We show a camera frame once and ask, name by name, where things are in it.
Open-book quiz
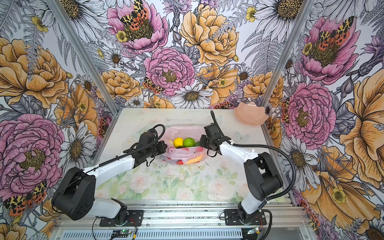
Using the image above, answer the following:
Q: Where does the white ventilated cable duct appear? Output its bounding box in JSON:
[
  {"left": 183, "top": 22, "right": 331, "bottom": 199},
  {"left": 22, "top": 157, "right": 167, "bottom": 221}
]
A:
[{"left": 56, "top": 228, "right": 243, "bottom": 240}]

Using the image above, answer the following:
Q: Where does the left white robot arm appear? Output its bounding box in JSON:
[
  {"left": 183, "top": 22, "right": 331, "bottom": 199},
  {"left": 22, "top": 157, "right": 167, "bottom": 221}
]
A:
[{"left": 52, "top": 130, "right": 167, "bottom": 226}]

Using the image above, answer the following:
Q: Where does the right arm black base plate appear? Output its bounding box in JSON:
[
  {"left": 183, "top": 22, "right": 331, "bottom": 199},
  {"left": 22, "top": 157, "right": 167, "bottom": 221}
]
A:
[{"left": 224, "top": 209, "right": 267, "bottom": 226}]

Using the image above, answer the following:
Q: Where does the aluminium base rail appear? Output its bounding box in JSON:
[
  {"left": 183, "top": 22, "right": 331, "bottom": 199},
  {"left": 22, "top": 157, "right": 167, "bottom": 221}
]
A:
[{"left": 53, "top": 199, "right": 313, "bottom": 232}]

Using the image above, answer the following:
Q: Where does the right green circuit board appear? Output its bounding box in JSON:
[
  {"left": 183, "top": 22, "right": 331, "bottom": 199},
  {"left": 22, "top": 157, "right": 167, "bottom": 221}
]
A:
[{"left": 247, "top": 227, "right": 261, "bottom": 235}]

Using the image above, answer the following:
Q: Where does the left aluminium corner post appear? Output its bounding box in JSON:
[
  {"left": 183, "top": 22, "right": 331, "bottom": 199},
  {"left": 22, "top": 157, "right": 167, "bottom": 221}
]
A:
[{"left": 47, "top": 1, "right": 120, "bottom": 117}]

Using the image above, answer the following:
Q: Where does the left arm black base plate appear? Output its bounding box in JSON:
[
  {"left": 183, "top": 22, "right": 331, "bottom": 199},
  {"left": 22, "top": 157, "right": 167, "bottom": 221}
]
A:
[{"left": 99, "top": 210, "right": 144, "bottom": 227}]

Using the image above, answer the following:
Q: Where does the pink printed plastic bag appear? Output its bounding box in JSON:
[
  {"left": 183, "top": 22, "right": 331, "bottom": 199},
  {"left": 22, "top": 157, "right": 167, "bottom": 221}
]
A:
[{"left": 160, "top": 126, "right": 207, "bottom": 165}]

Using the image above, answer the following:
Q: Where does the fake yellow lemon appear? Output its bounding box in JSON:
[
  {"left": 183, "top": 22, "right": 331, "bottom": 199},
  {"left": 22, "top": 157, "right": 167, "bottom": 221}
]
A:
[{"left": 173, "top": 138, "right": 184, "bottom": 149}]

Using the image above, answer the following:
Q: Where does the fake green lime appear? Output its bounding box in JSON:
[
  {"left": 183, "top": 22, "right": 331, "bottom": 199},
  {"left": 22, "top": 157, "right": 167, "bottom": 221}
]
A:
[{"left": 183, "top": 138, "right": 196, "bottom": 148}]

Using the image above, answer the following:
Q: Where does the fake yellow banana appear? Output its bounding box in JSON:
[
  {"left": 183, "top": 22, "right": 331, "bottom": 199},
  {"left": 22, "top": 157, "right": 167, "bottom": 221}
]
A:
[{"left": 186, "top": 154, "right": 206, "bottom": 165}]

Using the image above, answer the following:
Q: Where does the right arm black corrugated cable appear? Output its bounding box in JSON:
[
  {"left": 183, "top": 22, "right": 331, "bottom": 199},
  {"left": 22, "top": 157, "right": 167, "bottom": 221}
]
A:
[{"left": 209, "top": 109, "right": 297, "bottom": 202}]

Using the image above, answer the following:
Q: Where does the left green circuit board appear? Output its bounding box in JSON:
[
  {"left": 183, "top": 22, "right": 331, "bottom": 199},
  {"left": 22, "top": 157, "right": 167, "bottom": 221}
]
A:
[{"left": 111, "top": 230, "right": 136, "bottom": 240}]

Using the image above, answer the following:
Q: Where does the right aluminium corner post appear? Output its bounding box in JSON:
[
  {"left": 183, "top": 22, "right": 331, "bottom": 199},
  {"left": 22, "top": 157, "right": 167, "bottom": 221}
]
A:
[{"left": 261, "top": 0, "right": 315, "bottom": 107}]

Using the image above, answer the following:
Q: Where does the green circuit board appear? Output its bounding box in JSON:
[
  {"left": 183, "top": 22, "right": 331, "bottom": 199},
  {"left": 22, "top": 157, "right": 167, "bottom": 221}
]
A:
[
  {"left": 247, "top": 227, "right": 261, "bottom": 235},
  {"left": 111, "top": 230, "right": 136, "bottom": 240}
]

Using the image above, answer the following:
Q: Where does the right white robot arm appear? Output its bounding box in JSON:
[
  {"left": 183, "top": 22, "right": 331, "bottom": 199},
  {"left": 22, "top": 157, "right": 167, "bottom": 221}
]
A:
[{"left": 200, "top": 123, "right": 283, "bottom": 224}]

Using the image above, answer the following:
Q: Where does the aluminium corner post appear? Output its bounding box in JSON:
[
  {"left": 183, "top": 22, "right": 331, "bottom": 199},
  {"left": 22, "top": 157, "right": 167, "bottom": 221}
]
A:
[
  {"left": 47, "top": 1, "right": 120, "bottom": 117},
  {"left": 261, "top": 0, "right": 315, "bottom": 107}
]

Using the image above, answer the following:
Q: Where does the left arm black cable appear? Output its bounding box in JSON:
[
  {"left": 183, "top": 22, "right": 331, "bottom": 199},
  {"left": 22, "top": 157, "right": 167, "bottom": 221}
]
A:
[{"left": 50, "top": 123, "right": 166, "bottom": 211}]

